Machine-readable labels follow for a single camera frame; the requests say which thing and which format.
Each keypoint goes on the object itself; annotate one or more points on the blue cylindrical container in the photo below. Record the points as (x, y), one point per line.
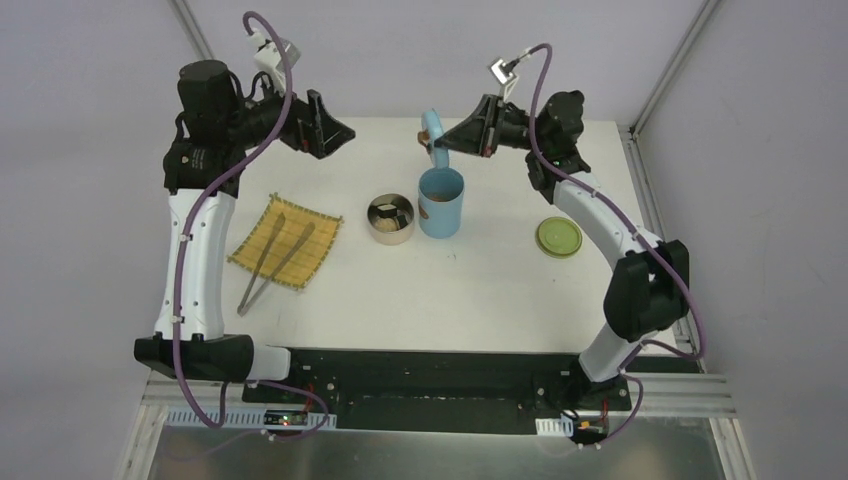
(440, 201)

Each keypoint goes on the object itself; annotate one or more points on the blue round lid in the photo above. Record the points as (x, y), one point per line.
(431, 131)

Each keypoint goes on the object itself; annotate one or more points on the sushi roll white black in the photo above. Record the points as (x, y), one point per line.
(386, 211)

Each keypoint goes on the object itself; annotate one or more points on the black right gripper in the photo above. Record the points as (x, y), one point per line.
(494, 124)

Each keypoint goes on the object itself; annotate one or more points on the green round lid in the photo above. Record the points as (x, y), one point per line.
(558, 237)

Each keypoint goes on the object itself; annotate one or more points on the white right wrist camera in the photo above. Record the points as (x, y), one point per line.
(503, 72)

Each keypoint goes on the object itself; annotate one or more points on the beige round rice ball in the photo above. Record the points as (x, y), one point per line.
(386, 225)

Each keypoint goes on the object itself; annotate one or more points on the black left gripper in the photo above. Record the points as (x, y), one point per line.
(313, 122)

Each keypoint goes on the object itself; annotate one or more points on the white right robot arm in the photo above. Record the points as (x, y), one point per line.
(648, 291)

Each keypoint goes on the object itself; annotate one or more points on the yellow bamboo mat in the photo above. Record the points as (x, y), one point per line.
(288, 244)

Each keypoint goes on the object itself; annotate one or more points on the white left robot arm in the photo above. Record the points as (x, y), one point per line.
(219, 131)

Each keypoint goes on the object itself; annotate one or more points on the sushi roll red centre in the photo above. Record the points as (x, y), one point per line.
(401, 220)

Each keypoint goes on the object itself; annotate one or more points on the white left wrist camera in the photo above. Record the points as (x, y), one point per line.
(269, 59)

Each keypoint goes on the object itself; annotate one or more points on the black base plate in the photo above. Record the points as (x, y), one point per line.
(450, 392)

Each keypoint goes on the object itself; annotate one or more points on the stainless steel bowl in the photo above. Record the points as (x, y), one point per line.
(399, 236)

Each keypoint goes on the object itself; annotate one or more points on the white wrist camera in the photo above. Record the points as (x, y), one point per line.
(503, 72)
(269, 59)

